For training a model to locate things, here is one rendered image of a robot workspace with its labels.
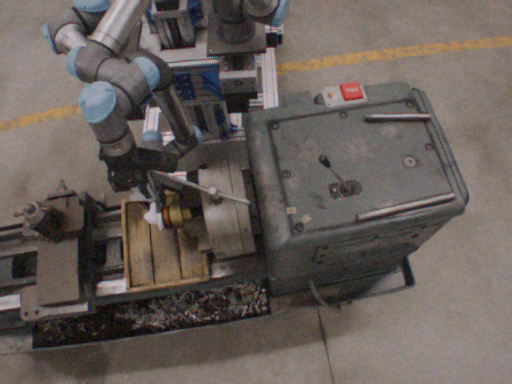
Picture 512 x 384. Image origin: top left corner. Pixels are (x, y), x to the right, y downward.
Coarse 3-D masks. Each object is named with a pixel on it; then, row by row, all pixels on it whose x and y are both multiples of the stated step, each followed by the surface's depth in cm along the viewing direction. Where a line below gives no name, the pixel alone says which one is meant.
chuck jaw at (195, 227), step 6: (186, 222) 120; (192, 222) 120; (198, 222) 120; (204, 222) 120; (186, 228) 119; (192, 228) 119; (198, 228) 119; (204, 228) 119; (192, 234) 118; (198, 234) 118; (204, 234) 118; (198, 240) 117; (204, 240) 117; (204, 246) 116; (210, 246) 116; (204, 252) 118; (210, 252) 119
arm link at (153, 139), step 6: (144, 132) 134; (150, 132) 133; (156, 132) 133; (144, 138) 132; (150, 138) 131; (156, 138) 132; (162, 138) 134; (144, 144) 131; (150, 144) 130; (156, 144) 131; (162, 144) 134; (156, 150) 130; (162, 150) 133
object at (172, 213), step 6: (174, 204) 122; (162, 210) 121; (168, 210) 121; (174, 210) 120; (180, 210) 120; (186, 210) 121; (192, 210) 127; (162, 216) 120; (168, 216) 120; (174, 216) 120; (180, 216) 119; (186, 216) 121; (192, 216) 126; (168, 222) 120; (174, 222) 120; (180, 222) 120; (168, 228) 123; (174, 228) 123
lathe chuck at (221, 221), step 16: (208, 160) 118; (224, 160) 116; (208, 176) 112; (224, 176) 111; (224, 192) 109; (208, 208) 108; (224, 208) 108; (208, 224) 109; (224, 224) 109; (224, 240) 111; (240, 240) 112; (224, 256) 119
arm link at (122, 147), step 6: (126, 138) 80; (132, 138) 83; (102, 144) 79; (108, 144) 79; (114, 144) 79; (120, 144) 80; (126, 144) 81; (132, 144) 83; (102, 150) 83; (108, 150) 81; (114, 150) 80; (120, 150) 81; (126, 150) 82
